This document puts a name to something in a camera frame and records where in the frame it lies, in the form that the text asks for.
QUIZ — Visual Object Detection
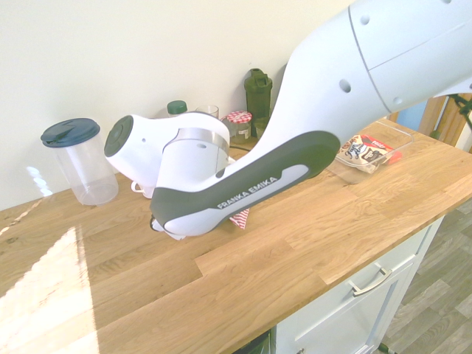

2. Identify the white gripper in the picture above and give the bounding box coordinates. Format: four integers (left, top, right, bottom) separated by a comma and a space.
150, 215, 187, 243

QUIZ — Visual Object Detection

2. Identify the red striped potato chip bag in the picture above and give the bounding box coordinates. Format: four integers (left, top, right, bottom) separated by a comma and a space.
229, 207, 252, 230

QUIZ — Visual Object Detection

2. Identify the clear plastic container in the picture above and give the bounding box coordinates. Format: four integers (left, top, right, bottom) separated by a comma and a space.
325, 119, 414, 186

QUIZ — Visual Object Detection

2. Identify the brown red snack bag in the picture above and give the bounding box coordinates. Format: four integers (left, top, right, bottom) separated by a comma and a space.
336, 133, 403, 175

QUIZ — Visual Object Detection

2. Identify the white ceramic mug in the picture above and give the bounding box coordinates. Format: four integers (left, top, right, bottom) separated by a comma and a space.
131, 181, 156, 200

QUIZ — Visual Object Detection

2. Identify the clear pitcher dark blue lid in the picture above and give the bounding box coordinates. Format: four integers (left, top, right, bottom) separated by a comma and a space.
40, 117, 119, 207

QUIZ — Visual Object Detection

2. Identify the glass jar red checkered lid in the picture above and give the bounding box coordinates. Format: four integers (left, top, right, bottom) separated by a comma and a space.
221, 111, 254, 145

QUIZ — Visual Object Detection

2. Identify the clear bottle green cap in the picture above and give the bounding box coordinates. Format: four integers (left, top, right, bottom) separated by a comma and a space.
166, 100, 189, 119

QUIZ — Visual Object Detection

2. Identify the clear drinking glass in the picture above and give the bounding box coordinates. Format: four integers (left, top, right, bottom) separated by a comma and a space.
195, 105, 220, 119

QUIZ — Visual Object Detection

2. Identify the dark green shaker bottle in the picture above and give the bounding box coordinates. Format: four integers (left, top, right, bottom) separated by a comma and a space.
243, 68, 274, 128

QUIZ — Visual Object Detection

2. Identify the white kitchen cabinet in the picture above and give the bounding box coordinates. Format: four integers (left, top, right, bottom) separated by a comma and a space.
274, 215, 446, 354

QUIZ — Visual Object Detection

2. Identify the silver drawer handle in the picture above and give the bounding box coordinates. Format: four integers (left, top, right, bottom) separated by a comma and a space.
349, 267, 393, 298

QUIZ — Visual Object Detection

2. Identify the wooden door frame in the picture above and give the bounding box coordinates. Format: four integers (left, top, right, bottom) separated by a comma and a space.
386, 94, 472, 153

